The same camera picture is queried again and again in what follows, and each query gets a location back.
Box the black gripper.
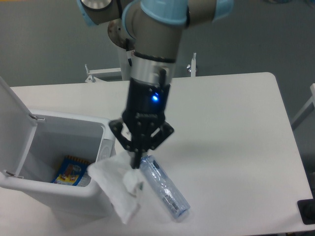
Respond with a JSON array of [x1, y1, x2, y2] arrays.
[[109, 78, 174, 169]]

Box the clear plastic bag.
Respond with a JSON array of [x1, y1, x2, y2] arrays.
[[87, 151, 144, 224]]

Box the clear plastic water bottle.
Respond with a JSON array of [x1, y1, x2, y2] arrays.
[[140, 155, 190, 220]]

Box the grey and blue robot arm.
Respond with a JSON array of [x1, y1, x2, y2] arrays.
[[77, 0, 234, 169]]

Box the white trash can lid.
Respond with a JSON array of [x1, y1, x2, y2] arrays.
[[0, 79, 37, 176]]

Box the blue snack wrapper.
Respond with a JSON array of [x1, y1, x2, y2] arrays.
[[51, 155, 91, 187]]

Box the black clamp at table edge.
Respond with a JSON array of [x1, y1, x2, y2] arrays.
[[297, 199, 315, 225]]

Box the white metal frame bracket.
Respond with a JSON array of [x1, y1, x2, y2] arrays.
[[85, 64, 122, 83]]

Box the white upright bracket post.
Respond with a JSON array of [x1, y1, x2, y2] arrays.
[[187, 52, 197, 77]]

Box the black cable on pedestal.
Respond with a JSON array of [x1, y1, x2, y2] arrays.
[[125, 38, 133, 68]]

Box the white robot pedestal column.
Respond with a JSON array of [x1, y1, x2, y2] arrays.
[[107, 19, 135, 81]]

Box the white frame leg right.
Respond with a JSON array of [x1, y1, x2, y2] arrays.
[[291, 83, 315, 131]]

